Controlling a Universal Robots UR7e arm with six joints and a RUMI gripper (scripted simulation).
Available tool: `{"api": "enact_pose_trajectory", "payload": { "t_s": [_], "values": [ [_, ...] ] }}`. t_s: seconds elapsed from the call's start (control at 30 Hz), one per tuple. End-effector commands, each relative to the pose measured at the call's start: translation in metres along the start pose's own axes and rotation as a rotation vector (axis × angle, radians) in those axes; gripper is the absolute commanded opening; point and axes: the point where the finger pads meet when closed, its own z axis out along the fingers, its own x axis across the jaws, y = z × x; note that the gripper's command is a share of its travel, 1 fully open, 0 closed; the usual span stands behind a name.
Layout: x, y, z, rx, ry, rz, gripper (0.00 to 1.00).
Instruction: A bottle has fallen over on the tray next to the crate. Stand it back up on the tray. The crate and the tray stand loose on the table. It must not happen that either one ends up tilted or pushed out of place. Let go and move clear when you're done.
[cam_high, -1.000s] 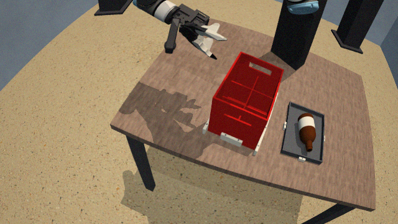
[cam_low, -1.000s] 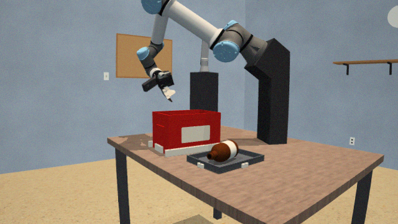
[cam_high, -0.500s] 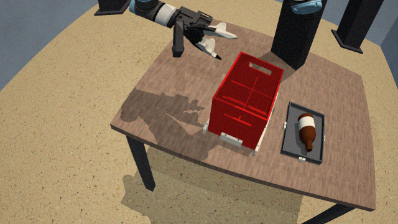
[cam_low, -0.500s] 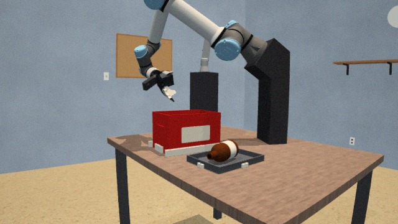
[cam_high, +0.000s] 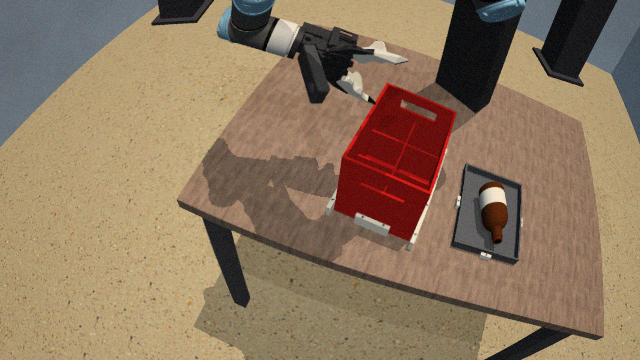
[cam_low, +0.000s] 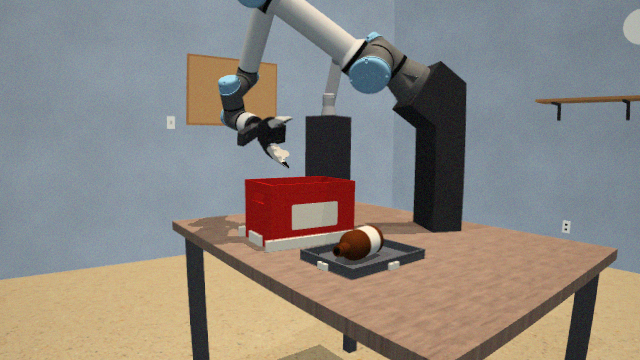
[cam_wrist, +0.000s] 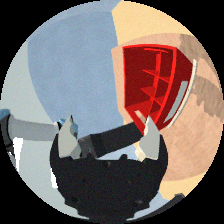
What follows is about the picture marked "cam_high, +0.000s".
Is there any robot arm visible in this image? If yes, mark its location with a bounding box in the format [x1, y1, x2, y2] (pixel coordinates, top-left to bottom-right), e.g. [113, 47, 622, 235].
[217, 0, 526, 104]

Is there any brown bottle with white label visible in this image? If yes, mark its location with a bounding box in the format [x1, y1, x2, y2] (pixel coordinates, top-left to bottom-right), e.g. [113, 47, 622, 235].
[479, 182, 508, 244]

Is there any red plastic crate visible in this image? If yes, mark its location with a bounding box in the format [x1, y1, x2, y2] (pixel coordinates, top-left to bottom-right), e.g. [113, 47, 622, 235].
[334, 83, 457, 241]

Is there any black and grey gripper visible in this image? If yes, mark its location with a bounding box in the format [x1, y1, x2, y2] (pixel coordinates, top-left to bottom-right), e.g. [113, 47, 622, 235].
[287, 22, 408, 105]

